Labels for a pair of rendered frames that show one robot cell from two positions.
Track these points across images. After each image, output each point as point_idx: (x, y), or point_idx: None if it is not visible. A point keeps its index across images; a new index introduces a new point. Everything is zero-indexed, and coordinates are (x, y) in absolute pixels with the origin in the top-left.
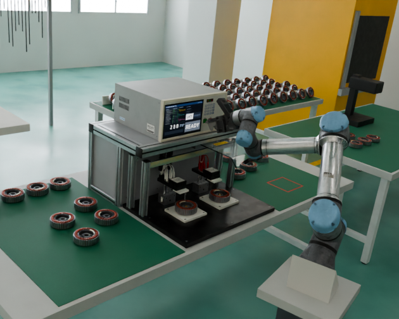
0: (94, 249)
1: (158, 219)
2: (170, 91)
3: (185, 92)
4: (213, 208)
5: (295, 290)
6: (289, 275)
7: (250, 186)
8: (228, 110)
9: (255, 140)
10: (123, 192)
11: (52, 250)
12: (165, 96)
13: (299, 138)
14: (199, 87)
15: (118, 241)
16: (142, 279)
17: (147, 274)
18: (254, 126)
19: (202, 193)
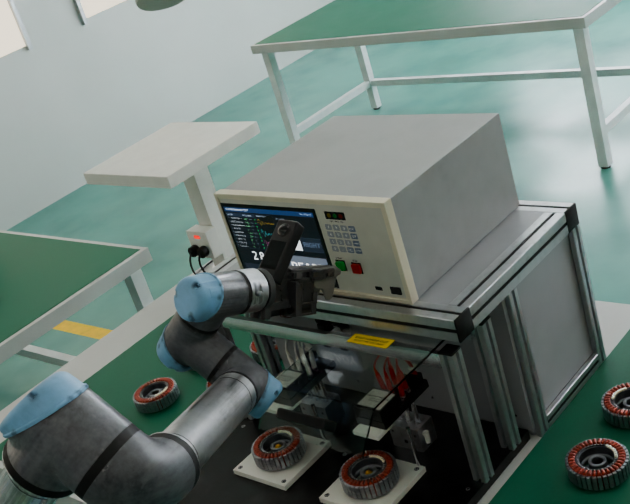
0: (130, 419)
1: (240, 437)
2: (313, 167)
3: (318, 178)
4: (324, 490)
5: None
6: None
7: None
8: (266, 260)
9: (196, 365)
10: (284, 355)
11: (124, 387)
12: (258, 180)
13: (182, 415)
14: (404, 166)
15: (161, 430)
16: (65, 501)
17: (69, 499)
18: (180, 328)
19: (399, 450)
